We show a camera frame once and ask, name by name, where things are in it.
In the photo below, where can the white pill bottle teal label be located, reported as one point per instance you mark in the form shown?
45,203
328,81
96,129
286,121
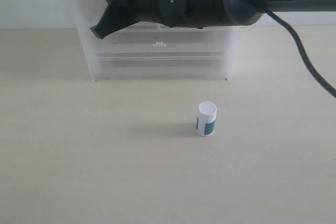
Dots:
206,118

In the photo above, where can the middle wide clear drawer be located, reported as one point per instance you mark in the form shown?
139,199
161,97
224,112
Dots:
146,37

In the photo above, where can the wide clear drawer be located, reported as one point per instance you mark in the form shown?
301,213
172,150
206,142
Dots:
163,64
146,37

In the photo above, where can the white translucent drawer cabinet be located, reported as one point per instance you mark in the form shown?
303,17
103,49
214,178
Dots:
88,12

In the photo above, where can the bottom wide clear drawer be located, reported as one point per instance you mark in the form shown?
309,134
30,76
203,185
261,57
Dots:
163,64

